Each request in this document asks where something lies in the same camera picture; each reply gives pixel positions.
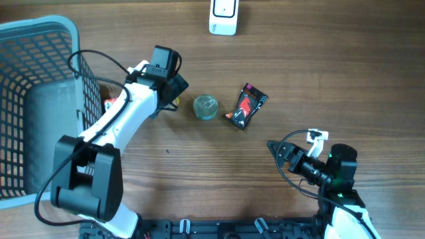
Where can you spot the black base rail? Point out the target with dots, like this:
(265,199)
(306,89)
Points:
(285,228)

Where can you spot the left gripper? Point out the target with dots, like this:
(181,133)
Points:
(178,84)

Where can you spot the black red snack packet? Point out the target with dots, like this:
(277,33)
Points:
(249,102)

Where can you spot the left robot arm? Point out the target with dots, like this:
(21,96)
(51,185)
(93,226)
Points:
(87,174)

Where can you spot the yellow capped bottle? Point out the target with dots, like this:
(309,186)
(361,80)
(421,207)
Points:
(177,101)

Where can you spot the white barcode scanner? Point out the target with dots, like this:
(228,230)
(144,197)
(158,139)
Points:
(223,17)

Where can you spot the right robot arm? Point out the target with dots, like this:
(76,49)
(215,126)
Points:
(342,213)

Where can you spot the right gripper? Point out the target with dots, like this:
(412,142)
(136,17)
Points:
(289,150)

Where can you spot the small red carton box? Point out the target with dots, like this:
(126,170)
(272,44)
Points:
(109,103)

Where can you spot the silver tin can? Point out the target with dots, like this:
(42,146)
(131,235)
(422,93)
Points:
(205,107)

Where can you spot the grey plastic mesh basket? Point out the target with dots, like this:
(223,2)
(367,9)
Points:
(47,91)

